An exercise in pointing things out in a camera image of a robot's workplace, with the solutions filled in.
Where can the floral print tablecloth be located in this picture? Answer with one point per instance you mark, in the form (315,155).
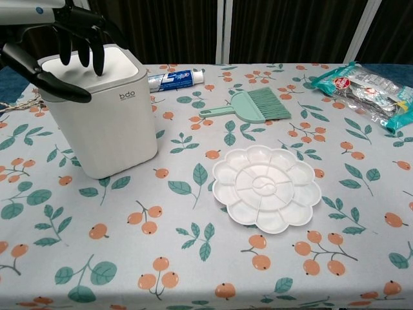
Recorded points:
(193,258)

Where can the light green mini dustpan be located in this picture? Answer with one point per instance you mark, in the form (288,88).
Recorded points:
(238,108)

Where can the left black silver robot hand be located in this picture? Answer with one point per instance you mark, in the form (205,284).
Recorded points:
(48,80)

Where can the white flower paint palette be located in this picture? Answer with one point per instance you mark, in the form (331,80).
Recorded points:
(267,190)

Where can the silver partition frame post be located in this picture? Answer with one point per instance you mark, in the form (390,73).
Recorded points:
(225,32)
(361,32)

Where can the teal clear snack bag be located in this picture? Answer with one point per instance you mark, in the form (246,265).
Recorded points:
(364,87)

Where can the dark pleated curtain panel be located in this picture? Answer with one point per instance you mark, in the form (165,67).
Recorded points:
(167,29)
(393,29)
(290,29)

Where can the green bristle mini brush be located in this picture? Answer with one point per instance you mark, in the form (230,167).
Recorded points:
(271,103)

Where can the blue white toothpaste tube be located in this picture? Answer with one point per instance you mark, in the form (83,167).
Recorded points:
(175,80)

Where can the white lidded plastic bin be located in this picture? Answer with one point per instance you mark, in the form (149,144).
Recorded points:
(109,129)

